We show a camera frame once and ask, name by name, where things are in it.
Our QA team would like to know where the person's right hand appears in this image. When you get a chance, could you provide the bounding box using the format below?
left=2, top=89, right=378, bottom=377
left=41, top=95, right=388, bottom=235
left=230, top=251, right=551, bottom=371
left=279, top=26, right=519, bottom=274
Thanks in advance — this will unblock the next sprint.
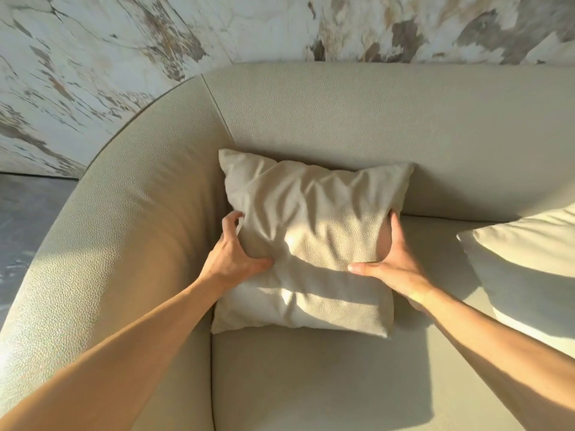
left=348, top=211, right=435, bottom=302

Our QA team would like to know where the person's left hand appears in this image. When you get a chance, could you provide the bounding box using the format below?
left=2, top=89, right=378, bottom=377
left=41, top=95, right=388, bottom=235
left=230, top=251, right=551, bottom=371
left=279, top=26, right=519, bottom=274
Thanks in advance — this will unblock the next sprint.
left=199, top=211, right=274, bottom=289

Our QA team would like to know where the beige textured throw pillow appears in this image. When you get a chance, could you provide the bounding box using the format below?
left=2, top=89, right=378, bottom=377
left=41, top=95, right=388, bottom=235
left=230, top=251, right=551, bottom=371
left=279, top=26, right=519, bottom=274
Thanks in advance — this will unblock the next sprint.
left=211, top=149, right=415, bottom=339

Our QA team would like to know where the person's right forearm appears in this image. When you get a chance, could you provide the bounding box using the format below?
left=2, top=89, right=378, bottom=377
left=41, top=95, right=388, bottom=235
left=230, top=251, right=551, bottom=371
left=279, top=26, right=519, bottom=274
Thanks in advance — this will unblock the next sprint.
left=406, top=285, right=575, bottom=431

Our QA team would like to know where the person's left forearm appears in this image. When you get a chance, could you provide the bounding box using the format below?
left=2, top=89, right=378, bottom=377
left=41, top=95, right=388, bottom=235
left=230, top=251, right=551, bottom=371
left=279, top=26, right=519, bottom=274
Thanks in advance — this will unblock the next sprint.
left=0, top=273, right=225, bottom=431

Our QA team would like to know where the beige leather sofa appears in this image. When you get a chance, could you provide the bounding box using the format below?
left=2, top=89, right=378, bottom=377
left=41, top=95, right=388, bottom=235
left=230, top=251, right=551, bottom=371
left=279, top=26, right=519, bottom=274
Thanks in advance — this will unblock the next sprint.
left=0, top=61, right=575, bottom=431

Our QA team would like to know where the cream smooth throw pillow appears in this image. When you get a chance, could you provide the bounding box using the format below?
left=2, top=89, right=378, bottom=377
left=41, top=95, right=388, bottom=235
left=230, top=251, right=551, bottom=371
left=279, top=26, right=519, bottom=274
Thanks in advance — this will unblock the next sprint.
left=456, top=203, right=575, bottom=357

